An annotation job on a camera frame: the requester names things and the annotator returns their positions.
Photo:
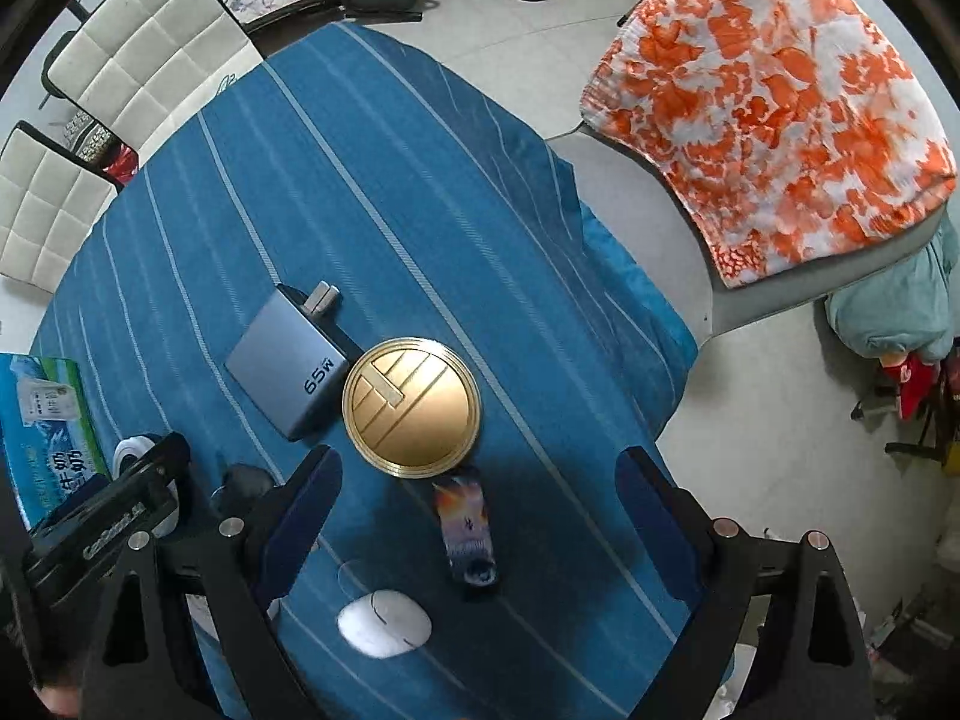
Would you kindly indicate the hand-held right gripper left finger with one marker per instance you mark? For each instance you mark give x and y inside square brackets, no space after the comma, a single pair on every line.
[300,517]

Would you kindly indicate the red plastic bag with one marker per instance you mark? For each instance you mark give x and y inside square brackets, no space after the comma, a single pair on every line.
[116,163]

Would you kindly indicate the white padded chair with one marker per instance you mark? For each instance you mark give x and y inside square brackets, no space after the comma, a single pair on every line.
[150,45]
[45,210]

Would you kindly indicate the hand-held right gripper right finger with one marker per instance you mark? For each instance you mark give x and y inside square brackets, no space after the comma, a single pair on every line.
[649,517]

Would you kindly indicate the red white garment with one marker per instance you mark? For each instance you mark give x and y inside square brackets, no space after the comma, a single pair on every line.
[911,382]

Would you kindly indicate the white jar black lid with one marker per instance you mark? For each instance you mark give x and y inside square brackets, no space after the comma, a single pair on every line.
[129,454]

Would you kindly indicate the blue striped tablecloth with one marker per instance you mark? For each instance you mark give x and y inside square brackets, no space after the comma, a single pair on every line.
[375,202]

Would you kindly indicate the gold round tin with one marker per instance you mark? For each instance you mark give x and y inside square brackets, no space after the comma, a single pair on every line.
[411,409]

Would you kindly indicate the printed lighter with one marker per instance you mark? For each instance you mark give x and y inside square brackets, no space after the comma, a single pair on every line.
[465,532]

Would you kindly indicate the black keys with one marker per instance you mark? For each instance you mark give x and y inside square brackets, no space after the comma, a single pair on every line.
[244,484]

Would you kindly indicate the teal cloth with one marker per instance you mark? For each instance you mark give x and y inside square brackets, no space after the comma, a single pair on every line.
[885,307]

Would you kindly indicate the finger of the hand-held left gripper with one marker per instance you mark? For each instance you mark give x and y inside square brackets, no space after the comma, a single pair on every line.
[161,461]

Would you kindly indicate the blue carton box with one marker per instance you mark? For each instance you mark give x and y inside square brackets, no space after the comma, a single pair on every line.
[45,420]

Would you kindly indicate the grey sofa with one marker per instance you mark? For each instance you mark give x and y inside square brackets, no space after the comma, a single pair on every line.
[637,225]

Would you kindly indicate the white earbud case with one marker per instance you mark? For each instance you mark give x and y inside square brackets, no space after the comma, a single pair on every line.
[382,624]

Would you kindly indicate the orange floral cloth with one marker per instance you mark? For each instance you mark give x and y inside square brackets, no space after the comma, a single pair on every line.
[765,105]

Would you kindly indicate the grey power charger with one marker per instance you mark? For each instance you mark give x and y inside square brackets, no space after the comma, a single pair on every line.
[277,352]

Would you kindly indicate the black metal stand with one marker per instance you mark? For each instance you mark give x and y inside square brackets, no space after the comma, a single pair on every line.
[919,446]

